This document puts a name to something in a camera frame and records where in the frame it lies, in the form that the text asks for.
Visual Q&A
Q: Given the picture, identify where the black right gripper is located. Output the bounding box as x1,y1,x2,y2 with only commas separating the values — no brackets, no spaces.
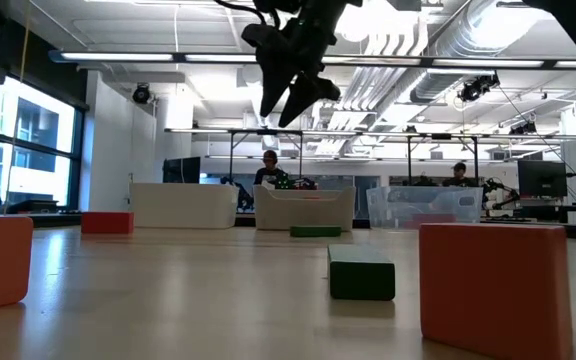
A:
240,0,364,129

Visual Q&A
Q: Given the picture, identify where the green wooden block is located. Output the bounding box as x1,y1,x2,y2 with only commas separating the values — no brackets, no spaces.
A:
327,243,397,302
289,225,343,238

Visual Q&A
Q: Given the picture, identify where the small orange wooden block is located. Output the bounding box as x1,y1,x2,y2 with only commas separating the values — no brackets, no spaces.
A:
418,222,574,360

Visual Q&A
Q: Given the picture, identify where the person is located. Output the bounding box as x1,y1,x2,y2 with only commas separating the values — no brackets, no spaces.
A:
441,161,477,188
253,149,289,187

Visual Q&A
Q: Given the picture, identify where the background robot with green lights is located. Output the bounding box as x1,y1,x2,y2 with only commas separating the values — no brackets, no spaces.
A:
272,172,319,191

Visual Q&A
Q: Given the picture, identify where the grey plastic bin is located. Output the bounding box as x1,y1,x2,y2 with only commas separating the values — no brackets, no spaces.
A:
253,184,357,232

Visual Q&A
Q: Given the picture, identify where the black computer monitor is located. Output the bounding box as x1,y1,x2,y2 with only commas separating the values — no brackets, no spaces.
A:
517,159,569,199
162,156,202,185

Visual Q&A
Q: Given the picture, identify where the white plastic bin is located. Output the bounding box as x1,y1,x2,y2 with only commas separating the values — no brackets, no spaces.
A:
129,182,240,230

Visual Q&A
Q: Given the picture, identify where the long ceiling light bar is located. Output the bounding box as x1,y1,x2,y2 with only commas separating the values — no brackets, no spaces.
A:
47,48,576,70

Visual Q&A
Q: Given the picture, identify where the clear plastic bin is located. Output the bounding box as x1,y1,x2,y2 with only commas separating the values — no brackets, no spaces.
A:
366,185,484,230

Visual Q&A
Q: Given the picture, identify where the large window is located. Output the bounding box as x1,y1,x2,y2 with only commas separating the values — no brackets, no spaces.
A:
0,74,87,211

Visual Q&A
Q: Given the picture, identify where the black overhead gantry frame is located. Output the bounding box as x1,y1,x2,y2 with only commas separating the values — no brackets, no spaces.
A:
165,127,479,186

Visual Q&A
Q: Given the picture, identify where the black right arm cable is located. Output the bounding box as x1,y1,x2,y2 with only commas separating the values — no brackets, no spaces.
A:
212,0,282,29

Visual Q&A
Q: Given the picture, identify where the round black ceiling camera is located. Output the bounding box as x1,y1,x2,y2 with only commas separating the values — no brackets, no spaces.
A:
131,83,152,105

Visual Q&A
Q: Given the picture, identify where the black ceiling camera rig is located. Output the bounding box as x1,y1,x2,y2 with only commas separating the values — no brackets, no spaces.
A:
456,73,502,104

